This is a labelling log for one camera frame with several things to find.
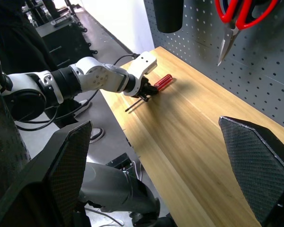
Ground red handled screwdriver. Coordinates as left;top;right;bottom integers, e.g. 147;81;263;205
124;74;173;113

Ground black white shoe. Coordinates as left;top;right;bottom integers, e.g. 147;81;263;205
89;127;106;144
73;99;92;117

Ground white floor cable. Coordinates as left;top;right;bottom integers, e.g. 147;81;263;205
130;160;143;182

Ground black equipment cabinet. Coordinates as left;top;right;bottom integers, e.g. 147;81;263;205
35;13;99;70

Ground dark grey rounded robot part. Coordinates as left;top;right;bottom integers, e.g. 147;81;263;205
78;162;161;215

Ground person in black clothes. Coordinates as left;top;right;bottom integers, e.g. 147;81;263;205
0;0;86;130

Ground grey metal pegboard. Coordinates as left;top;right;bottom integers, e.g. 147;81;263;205
143;0;284;133

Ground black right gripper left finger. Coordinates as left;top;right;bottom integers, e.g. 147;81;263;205
0;120;93;227

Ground dark perforated robot torso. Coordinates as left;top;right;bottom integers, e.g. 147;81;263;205
0;91;31;215

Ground red handled scissors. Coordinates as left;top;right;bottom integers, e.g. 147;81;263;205
214;0;279;67

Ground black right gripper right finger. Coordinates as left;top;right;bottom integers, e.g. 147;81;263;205
218;115;284;227

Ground black cup holder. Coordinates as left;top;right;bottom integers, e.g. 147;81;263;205
152;0;184;34

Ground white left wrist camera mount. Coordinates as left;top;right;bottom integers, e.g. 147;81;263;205
123;51;158;97

